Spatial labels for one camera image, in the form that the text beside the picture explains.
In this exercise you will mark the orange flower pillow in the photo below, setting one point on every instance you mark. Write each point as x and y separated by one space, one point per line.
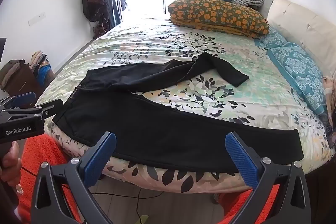
218 14

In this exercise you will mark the stack of colourful clothes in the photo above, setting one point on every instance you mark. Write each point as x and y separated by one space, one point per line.
40 64

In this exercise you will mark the large teal patterned pillow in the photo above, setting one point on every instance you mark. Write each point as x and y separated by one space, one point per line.
299 71

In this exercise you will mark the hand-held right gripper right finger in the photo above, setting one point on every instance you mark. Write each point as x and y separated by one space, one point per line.
242 158

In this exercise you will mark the bed with floral leaf sheet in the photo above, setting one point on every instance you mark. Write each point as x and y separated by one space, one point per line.
157 37

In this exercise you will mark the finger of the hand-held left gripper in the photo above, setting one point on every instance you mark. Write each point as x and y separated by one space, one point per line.
23 100
50 107

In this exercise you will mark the white wall switch plate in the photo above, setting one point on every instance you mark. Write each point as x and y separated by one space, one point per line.
36 18

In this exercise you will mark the person's left hand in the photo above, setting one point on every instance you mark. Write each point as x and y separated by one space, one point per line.
11 161

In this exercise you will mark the small teal patterned pillow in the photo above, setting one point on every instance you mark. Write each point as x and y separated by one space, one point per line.
271 39

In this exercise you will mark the brown wooden cabinet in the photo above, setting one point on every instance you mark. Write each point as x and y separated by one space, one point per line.
22 82

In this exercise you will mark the beige crumpled cloth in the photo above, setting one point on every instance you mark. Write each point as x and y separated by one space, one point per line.
329 98

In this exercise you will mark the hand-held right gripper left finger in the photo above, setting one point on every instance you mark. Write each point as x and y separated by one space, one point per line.
101 157

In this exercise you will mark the black pants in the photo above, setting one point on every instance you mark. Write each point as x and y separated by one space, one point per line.
157 132

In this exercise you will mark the olive folded garment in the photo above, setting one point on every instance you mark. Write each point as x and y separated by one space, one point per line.
11 70

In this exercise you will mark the white padded headboard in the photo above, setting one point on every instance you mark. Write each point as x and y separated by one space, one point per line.
302 19

